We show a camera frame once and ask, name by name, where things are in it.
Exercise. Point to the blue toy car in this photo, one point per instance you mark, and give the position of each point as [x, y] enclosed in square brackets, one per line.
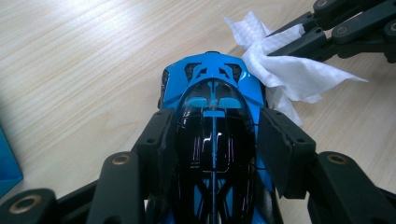
[214, 140]

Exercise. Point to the white wet wipe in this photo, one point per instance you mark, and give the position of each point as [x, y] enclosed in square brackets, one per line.
[289, 74]

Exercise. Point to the blue wet wipes pack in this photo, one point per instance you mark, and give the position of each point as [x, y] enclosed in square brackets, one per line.
[7, 168]

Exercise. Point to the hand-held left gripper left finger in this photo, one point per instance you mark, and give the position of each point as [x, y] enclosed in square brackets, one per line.
[155, 140]

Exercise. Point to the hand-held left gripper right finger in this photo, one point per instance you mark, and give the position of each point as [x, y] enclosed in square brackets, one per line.
[286, 155]

